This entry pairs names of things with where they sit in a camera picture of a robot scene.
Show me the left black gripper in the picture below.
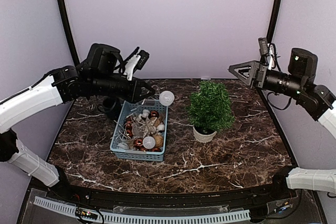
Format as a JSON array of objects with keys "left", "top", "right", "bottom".
[{"left": 90, "top": 73, "right": 156, "bottom": 104}]

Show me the clear plastic battery box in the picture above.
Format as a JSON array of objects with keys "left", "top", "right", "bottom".
[{"left": 142, "top": 99, "right": 155, "bottom": 106}]

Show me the white woven ball light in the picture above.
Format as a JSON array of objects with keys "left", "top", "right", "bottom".
[
  {"left": 159, "top": 90, "right": 175, "bottom": 106},
  {"left": 142, "top": 136, "right": 156, "bottom": 150}
]

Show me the clear wire light string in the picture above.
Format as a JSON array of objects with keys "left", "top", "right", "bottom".
[{"left": 113, "top": 108, "right": 148, "bottom": 146}]

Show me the small green christmas tree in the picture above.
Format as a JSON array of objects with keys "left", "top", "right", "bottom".
[{"left": 188, "top": 81, "right": 235, "bottom": 135}]

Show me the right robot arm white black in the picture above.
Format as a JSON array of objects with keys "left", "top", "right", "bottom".
[{"left": 228, "top": 48, "right": 335, "bottom": 200}]

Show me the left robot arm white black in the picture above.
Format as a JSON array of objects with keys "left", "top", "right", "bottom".
[{"left": 1, "top": 43, "right": 155, "bottom": 201}]

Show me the white textured tree pot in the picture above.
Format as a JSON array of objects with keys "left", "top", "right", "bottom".
[{"left": 193, "top": 127, "right": 217, "bottom": 143}]

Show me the white cotton boll sprig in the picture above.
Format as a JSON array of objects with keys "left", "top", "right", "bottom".
[{"left": 133, "top": 110, "right": 150, "bottom": 121}]

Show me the copper shiny bauble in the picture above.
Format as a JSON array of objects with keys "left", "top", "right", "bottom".
[
  {"left": 149, "top": 110, "right": 160, "bottom": 119},
  {"left": 124, "top": 121, "right": 132, "bottom": 133},
  {"left": 151, "top": 147, "right": 161, "bottom": 152},
  {"left": 133, "top": 138, "right": 143, "bottom": 150}
]

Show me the light blue plastic basket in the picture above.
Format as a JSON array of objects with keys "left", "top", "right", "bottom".
[{"left": 110, "top": 100, "right": 168, "bottom": 162}]

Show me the beige twine ball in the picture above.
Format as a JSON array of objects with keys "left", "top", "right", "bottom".
[{"left": 153, "top": 134, "right": 164, "bottom": 148}]

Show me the small circuit board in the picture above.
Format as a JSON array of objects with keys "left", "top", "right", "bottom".
[{"left": 75, "top": 208, "right": 98, "bottom": 220}]

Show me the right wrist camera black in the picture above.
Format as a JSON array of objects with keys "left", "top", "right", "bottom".
[{"left": 258, "top": 37, "right": 269, "bottom": 56}]

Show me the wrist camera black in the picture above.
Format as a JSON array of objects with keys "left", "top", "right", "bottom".
[
  {"left": 258, "top": 37, "right": 269, "bottom": 56},
  {"left": 136, "top": 50, "right": 150, "bottom": 70}
]

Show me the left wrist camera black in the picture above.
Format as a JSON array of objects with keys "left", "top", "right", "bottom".
[{"left": 136, "top": 50, "right": 150, "bottom": 70}]

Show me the right black frame post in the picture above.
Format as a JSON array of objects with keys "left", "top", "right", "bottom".
[{"left": 255, "top": 0, "right": 286, "bottom": 79}]

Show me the black frame post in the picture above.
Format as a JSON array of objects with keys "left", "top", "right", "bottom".
[
  {"left": 255, "top": 0, "right": 286, "bottom": 79},
  {"left": 57, "top": 0, "right": 79, "bottom": 66}
]

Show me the black front rail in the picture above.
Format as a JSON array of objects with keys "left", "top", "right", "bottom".
[{"left": 47, "top": 184, "right": 298, "bottom": 209}]

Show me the left black frame post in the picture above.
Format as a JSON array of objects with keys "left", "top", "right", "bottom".
[{"left": 57, "top": 0, "right": 79, "bottom": 66}]

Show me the white slotted cable duct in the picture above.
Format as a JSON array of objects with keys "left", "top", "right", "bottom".
[{"left": 33, "top": 196, "right": 251, "bottom": 223}]

